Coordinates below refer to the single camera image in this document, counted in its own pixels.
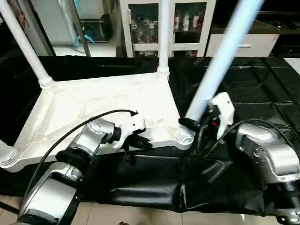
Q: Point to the white plastic table top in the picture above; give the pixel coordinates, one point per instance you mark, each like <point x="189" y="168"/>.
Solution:
<point x="93" y="108"/>

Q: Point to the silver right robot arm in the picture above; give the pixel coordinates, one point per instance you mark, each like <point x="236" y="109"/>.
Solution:
<point x="267" y="150"/>

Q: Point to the black work mat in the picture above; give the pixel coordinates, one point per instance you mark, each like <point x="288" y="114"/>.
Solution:
<point x="234" y="178"/>

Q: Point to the white drawer unit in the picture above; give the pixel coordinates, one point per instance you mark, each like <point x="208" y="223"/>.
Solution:
<point x="243" y="44"/>

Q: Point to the white glass door cabinet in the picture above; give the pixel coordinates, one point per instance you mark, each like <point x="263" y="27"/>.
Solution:
<point x="183" y="26"/>

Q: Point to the teal plastic object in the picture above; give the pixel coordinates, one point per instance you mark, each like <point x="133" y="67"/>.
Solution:
<point x="83" y="41"/>

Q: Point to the grey metal pole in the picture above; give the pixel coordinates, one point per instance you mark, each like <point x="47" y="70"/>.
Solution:
<point x="77" y="28"/>

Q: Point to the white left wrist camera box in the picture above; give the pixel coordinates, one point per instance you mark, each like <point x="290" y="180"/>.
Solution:
<point x="130" y="125"/>

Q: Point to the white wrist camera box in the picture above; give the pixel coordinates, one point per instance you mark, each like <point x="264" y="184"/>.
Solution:
<point x="130" y="125"/>
<point x="224" y="110"/>

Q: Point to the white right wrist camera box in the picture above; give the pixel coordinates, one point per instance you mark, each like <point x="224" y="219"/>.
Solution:
<point x="224" y="110"/>

